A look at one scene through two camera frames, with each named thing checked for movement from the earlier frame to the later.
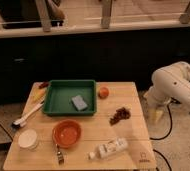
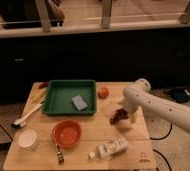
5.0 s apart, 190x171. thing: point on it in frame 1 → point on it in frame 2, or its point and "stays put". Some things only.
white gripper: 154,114 → 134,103
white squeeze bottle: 109,148 stays put
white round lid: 28,139 stays put
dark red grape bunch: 120,115 stays put
